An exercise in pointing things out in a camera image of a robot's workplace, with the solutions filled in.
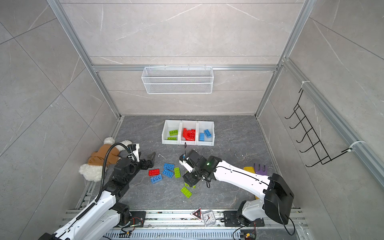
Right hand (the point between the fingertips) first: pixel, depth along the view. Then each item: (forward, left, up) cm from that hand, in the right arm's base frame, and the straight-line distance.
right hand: (190, 175), depth 78 cm
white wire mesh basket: (+59, -3, +20) cm, 63 cm away
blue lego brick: (+33, -12, -7) cm, 36 cm away
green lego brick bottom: (-6, +2, -9) cm, 11 cm away
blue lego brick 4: (+5, +14, -8) cm, 17 cm away
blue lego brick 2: (+31, -8, -9) cm, 34 cm away
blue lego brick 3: (+9, +13, -8) cm, 18 cm away
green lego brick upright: (+5, +8, -9) cm, 13 cm away
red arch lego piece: (+32, +1, -6) cm, 32 cm away
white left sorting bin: (+42, +15, -7) cm, 45 cm away
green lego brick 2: (+30, +13, -8) cm, 34 cm away
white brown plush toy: (+5, +56, -2) cm, 56 cm away
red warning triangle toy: (-17, -4, -9) cm, 20 cm away
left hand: (+13, +24, +7) cm, 27 cm away
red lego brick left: (+5, +22, -8) cm, 24 cm away
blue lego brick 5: (+2, +21, -8) cm, 22 cm away
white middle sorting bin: (+38, 0, -3) cm, 38 cm away
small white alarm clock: (-19, -9, -8) cm, 22 cm away
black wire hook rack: (-3, -55, +23) cm, 59 cm away
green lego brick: (+35, +12, -8) cm, 38 cm away
